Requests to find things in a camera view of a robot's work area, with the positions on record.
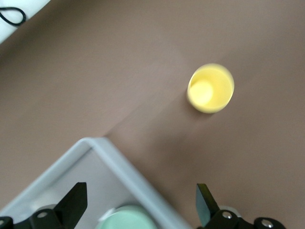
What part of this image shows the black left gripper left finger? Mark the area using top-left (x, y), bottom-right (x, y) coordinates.
top-left (0, 182), bottom-right (88, 229)

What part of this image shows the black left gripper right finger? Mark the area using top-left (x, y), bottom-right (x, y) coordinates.
top-left (196, 183), bottom-right (285, 229)

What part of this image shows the green plate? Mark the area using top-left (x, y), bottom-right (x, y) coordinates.
top-left (97, 204), bottom-right (157, 229)

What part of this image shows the yellow cup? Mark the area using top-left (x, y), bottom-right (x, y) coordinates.
top-left (186, 63), bottom-right (235, 114)

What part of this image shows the clear plastic bin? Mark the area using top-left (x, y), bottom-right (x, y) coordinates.
top-left (0, 136), bottom-right (193, 229)

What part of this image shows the black looped cable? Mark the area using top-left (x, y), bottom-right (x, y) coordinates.
top-left (0, 7), bottom-right (27, 27)

